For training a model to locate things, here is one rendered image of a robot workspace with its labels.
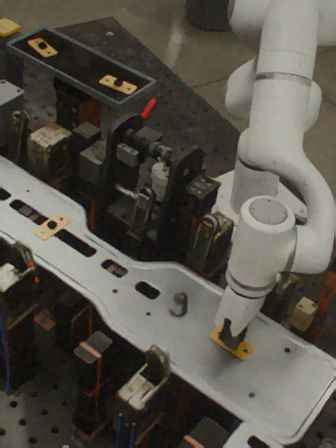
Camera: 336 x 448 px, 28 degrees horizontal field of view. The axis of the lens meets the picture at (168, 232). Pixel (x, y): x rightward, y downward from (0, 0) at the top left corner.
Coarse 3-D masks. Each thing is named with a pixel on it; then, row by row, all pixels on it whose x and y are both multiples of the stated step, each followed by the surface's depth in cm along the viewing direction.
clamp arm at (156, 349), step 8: (152, 344) 112; (160, 344) 112; (152, 352) 111; (160, 352) 111; (168, 352) 112; (152, 360) 113; (160, 360) 111; (168, 360) 113; (152, 368) 116; (160, 368) 113; (168, 368) 115; (152, 376) 119; (160, 376) 116; (168, 376) 118; (168, 384) 120
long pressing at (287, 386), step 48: (48, 192) 153; (0, 240) 142; (48, 240) 142; (96, 240) 143; (96, 288) 134; (192, 288) 137; (144, 336) 127; (192, 336) 128; (288, 336) 130; (192, 384) 121; (240, 384) 122; (288, 384) 123; (288, 432) 116
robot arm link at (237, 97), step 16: (240, 0) 120; (256, 0) 119; (240, 16) 121; (256, 16) 120; (240, 32) 124; (256, 32) 122; (256, 48) 128; (256, 64) 140; (240, 80) 153; (224, 96) 159; (240, 96) 153; (240, 112) 157
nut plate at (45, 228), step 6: (54, 216) 147; (60, 216) 147; (48, 222) 144; (54, 222) 145; (60, 222) 146; (66, 222) 146; (36, 228) 144; (42, 228) 144; (48, 228) 144; (54, 228) 145; (60, 228) 145; (36, 234) 143; (48, 234) 143; (54, 234) 144
